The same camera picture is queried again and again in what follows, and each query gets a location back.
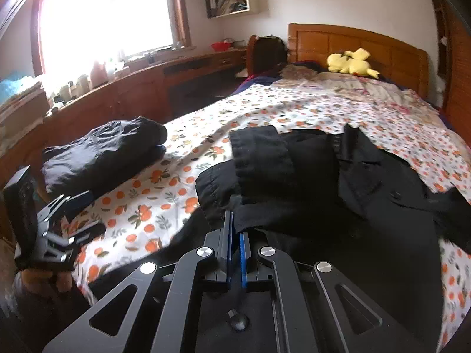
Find yellow plush toy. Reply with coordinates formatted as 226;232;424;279
327;48;380;79

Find wooden framed window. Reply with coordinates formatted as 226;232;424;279
31;0;193;81

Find wooden wardrobe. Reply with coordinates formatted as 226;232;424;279
428;0;471;133

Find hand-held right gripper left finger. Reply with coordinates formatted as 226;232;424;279
42;211;235;353

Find person's left hand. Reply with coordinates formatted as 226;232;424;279
20;268;73;293

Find black backpack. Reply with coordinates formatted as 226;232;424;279
246;34;288;78

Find row of windowsill bottles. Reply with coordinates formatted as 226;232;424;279
51;59;127;101

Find orange print bed sheet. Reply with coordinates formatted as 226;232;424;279
61;80;471;346

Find pale floral quilt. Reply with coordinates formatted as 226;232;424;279
272;71;442;126

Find folded dark clothes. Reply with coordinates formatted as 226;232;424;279
40;116;169;200

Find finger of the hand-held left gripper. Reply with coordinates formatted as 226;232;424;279
36;190;95;226
43;220;107;252

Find brown fuzzy blanket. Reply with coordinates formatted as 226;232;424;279
281;62;325;81

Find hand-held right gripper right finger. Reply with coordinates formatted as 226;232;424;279
239;231;428;353

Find long wooden desk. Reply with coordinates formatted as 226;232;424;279
0;46;251;199

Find stack of folded cloths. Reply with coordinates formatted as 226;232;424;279
0;76;51;146

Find wooden headboard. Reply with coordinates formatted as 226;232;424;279
287;23;431;100

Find black jacket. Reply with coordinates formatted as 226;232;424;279
88;125;471;353

